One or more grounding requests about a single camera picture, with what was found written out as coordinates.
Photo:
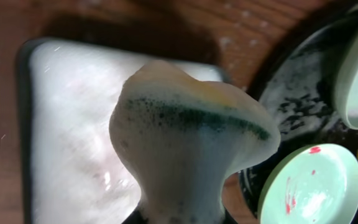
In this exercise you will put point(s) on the black rectangular tray with foam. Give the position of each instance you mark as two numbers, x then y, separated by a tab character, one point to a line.
66	93

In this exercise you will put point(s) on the round black tray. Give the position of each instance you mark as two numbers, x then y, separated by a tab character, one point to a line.
296	87

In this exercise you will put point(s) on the green yellow foamy sponge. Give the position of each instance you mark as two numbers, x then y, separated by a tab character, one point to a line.
181	138

